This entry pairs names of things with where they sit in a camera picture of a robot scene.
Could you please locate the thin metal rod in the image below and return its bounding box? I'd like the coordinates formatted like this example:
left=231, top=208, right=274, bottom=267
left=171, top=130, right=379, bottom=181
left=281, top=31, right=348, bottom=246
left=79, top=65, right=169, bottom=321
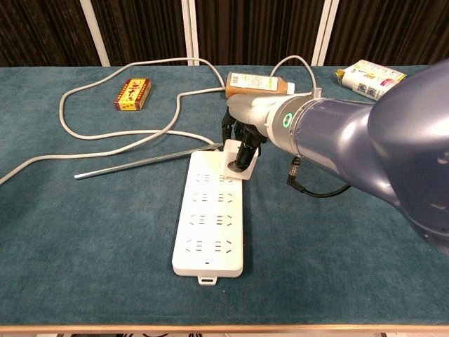
left=74, top=142, right=225, bottom=180

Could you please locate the red yellow cardboard box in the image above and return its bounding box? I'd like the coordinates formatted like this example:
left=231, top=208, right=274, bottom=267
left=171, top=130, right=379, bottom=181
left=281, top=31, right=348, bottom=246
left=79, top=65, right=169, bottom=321
left=114, top=78, right=152, bottom=112

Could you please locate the white printed snack package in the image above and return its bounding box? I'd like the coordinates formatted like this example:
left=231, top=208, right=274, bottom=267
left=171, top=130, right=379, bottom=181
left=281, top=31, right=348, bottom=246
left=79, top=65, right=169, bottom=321
left=335, top=59, right=408, bottom=103

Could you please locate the black arm cable with connector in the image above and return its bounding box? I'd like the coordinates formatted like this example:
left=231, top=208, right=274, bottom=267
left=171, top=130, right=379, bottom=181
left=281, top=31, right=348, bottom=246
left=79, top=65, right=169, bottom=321
left=286, top=156, right=351, bottom=198

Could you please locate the white plug adapter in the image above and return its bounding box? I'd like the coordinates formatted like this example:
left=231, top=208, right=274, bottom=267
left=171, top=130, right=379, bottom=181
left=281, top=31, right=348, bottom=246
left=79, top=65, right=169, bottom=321
left=220, top=139, right=261, bottom=182

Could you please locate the white power strip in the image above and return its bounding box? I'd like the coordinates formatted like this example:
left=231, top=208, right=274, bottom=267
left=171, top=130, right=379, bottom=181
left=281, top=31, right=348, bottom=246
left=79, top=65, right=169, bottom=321
left=171, top=150, right=244, bottom=286

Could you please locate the white slanted partition post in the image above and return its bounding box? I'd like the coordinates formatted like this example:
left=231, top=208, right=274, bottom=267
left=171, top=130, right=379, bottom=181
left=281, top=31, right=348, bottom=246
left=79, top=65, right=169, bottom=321
left=311, top=0, right=340, bottom=67
left=79, top=0, right=111, bottom=67

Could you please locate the white upright partition post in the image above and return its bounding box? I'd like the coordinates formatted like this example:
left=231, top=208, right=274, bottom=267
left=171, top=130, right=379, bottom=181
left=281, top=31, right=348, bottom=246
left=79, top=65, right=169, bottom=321
left=180, top=0, right=199, bottom=67

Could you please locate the brown liquid plastic bottle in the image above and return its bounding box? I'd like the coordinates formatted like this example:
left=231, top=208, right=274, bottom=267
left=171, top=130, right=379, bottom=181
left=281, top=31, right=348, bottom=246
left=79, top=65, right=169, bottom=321
left=225, top=72, right=296, bottom=99

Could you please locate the grey power strip cable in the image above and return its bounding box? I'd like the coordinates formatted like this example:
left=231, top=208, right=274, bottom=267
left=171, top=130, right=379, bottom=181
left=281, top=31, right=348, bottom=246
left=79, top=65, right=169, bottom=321
left=0, top=55, right=318, bottom=186

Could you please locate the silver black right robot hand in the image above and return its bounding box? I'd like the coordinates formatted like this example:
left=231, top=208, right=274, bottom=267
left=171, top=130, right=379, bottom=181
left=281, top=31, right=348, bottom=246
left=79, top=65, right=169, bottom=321
left=220, top=93, right=283, bottom=173

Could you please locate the teal table cloth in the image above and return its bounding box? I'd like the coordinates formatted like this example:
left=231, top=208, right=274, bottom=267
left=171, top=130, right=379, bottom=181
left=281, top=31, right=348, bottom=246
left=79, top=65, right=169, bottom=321
left=0, top=64, right=449, bottom=327

